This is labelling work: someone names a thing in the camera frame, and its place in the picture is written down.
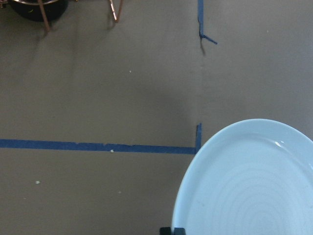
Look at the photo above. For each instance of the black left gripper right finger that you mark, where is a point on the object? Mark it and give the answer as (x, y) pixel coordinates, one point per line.
(179, 231)

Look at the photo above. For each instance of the dark green wine bottle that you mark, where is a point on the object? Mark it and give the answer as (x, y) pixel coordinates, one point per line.
(30, 9)

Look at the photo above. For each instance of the copper wire wine rack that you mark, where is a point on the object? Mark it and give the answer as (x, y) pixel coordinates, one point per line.
(115, 13)

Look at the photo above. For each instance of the light blue plate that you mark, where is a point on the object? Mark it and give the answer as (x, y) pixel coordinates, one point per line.
(254, 177)

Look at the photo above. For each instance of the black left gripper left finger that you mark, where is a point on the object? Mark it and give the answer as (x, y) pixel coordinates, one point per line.
(165, 231)

